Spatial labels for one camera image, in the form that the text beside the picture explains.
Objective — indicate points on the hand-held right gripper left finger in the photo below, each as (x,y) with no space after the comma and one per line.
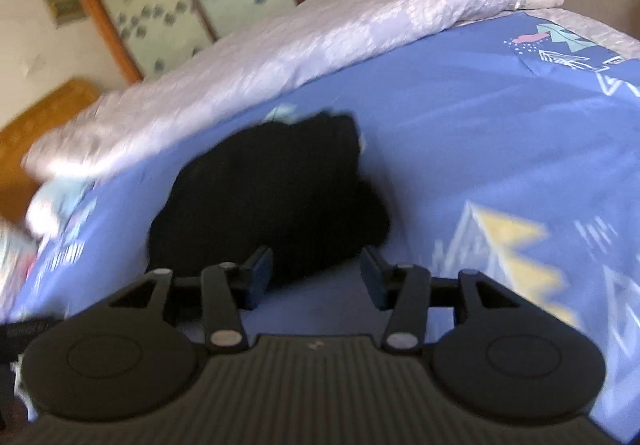
(260,275)

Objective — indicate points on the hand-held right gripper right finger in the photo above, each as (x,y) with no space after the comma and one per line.
(372,275)

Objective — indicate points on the black pants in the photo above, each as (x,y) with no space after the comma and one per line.
(265,205)

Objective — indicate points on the white crumpled cloth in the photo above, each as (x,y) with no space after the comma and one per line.
(55,210)

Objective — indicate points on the blue printed blanket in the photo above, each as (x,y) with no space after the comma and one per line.
(475,135)

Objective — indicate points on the wooden bedside cabinet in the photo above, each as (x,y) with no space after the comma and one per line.
(35,125)

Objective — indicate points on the small framed wall panel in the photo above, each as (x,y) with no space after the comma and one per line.
(64,8)

